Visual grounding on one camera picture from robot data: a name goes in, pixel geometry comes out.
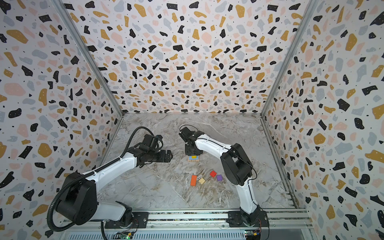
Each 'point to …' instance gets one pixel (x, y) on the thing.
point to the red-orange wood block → (193, 180)
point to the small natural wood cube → (202, 181)
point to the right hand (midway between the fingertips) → (188, 150)
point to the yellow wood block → (194, 156)
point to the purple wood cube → (219, 177)
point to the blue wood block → (190, 158)
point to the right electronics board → (252, 234)
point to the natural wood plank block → (193, 160)
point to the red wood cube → (213, 173)
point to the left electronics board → (124, 235)
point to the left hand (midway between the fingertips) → (166, 153)
